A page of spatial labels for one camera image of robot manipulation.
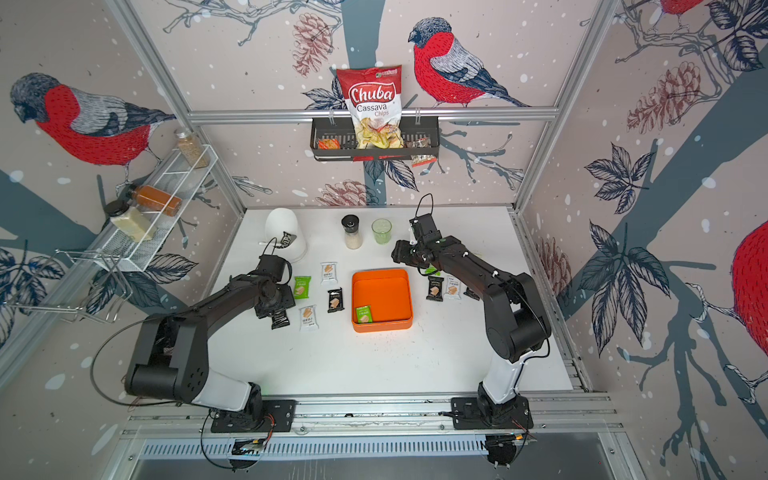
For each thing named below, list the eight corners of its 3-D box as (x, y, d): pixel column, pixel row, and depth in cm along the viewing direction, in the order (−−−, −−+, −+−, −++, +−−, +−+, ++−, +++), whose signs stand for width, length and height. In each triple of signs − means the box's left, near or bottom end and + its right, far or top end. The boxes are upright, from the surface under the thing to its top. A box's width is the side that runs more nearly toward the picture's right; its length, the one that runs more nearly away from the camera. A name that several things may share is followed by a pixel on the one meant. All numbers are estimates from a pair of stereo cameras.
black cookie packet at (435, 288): (426, 299, 97) (426, 296, 95) (428, 278, 102) (428, 275, 100) (441, 302, 96) (442, 298, 95) (442, 280, 102) (443, 277, 100)
